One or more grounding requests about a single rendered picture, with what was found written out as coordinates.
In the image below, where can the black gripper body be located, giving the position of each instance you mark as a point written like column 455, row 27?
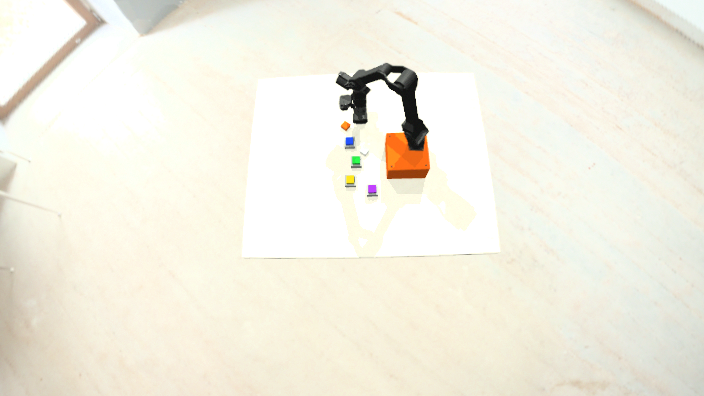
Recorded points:
column 360, row 116

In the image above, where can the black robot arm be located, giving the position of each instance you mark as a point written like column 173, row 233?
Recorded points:
column 405, row 86

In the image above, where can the blue button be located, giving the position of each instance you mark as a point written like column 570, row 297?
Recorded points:
column 349, row 142

